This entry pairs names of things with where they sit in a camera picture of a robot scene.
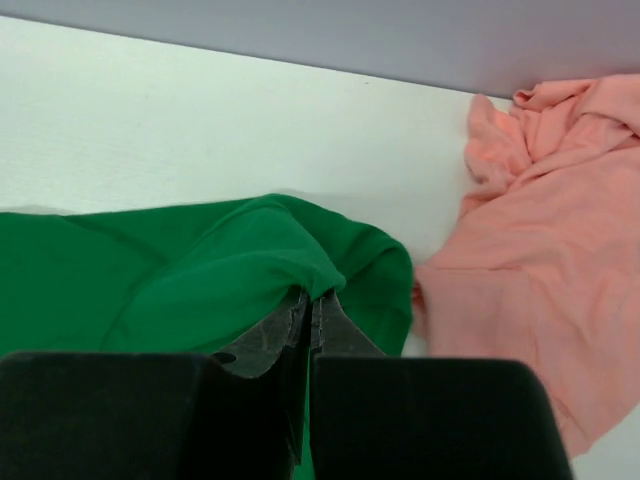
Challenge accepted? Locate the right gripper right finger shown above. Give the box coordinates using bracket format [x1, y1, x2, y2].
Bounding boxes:
[309, 294, 572, 479]

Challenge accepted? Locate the salmon pink crumpled t-shirt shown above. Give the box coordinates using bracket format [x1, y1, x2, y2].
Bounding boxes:
[414, 74, 639, 456]

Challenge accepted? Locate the green t-shirt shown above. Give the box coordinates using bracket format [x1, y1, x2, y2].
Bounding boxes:
[1, 195, 413, 479]

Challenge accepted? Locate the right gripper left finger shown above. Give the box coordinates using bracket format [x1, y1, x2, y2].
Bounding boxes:
[1, 289, 310, 479]

